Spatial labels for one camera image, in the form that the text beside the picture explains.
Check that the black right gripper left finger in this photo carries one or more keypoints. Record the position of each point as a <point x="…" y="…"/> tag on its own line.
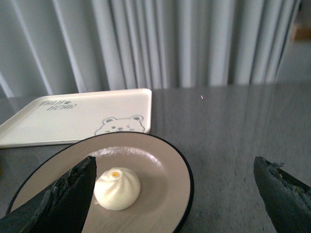
<point x="62" y="207"/>

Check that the beige plate with black rim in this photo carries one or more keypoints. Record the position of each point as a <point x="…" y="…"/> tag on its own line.
<point x="165" y="176"/>

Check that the brown cardboard box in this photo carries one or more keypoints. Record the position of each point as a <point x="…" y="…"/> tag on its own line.
<point x="301" y="33"/>

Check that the white steamed bun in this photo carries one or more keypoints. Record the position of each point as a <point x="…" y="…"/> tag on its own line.
<point x="117" y="189"/>

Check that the grey pleated curtain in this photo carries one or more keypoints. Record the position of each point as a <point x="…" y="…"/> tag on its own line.
<point x="50" y="47"/>

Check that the white bear-print tray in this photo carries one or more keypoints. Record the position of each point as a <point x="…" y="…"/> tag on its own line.
<point x="66" y="119"/>

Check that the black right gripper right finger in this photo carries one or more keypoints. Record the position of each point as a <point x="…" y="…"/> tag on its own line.
<point x="287" y="200"/>

